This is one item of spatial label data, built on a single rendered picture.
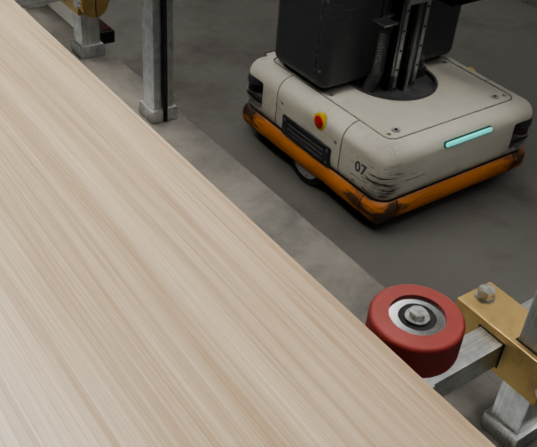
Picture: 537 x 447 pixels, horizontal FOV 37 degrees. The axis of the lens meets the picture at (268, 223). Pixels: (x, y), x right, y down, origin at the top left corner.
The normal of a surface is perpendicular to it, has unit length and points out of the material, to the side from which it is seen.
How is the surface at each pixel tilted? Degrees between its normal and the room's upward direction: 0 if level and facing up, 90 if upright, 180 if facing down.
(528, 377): 90
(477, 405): 0
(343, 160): 90
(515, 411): 90
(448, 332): 0
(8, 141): 0
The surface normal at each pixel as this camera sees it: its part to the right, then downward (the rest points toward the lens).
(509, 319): 0.07, -0.79
